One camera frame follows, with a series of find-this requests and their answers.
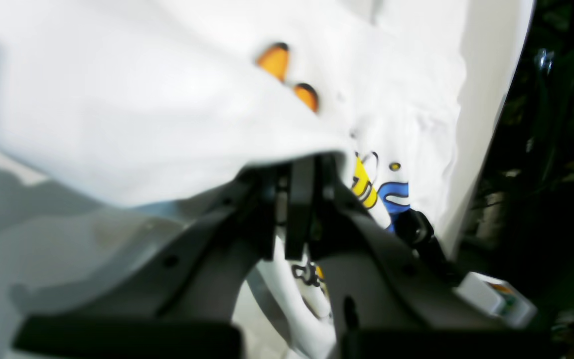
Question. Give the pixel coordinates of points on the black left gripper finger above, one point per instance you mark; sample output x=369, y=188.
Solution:
x=179, y=304

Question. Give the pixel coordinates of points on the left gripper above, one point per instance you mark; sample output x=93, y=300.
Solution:
x=387, y=304

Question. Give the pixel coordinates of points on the white printed t-shirt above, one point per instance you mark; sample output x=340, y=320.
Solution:
x=143, y=102

